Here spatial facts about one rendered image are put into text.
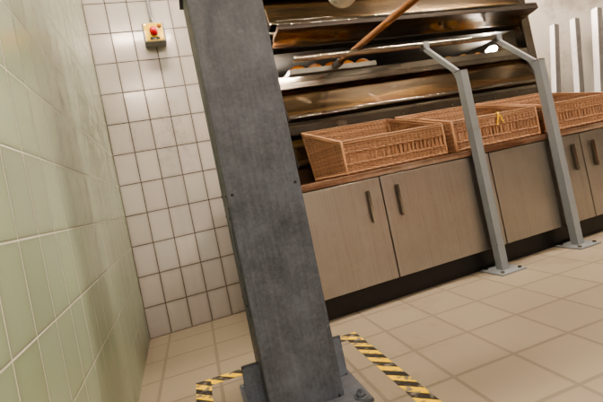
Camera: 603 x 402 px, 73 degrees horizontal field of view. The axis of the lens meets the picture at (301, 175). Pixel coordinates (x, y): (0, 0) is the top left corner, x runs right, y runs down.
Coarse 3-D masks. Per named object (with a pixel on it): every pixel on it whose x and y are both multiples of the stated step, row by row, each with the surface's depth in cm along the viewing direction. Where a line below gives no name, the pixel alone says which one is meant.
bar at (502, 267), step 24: (360, 48) 198; (384, 48) 201; (408, 48) 207; (456, 72) 189; (552, 96) 202; (552, 120) 201; (480, 144) 187; (552, 144) 203; (480, 168) 186; (480, 192) 189; (576, 216) 201; (576, 240) 201; (504, 264) 186
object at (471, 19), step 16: (400, 16) 232; (416, 16) 235; (432, 16) 239; (448, 16) 243; (464, 16) 249; (480, 16) 255; (496, 16) 261; (512, 16) 267; (288, 32) 215; (304, 32) 219; (320, 32) 224; (336, 32) 228; (352, 32) 233; (368, 32) 238; (384, 32) 243; (400, 32) 249; (416, 32) 255; (432, 32) 260
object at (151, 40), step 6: (144, 24) 197; (150, 24) 198; (156, 24) 199; (162, 24) 200; (144, 30) 197; (162, 30) 199; (144, 36) 197; (150, 36) 197; (156, 36) 198; (162, 36) 199; (150, 42) 198; (156, 42) 199; (162, 42) 201
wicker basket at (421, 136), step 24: (384, 120) 237; (408, 120) 218; (312, 144) 209; (336, 144) 181; (360, 144) 180; (384, 144) 184; (408, 144) 188; (312, 168) 215; (336, 168) 186; (360, 168) 179
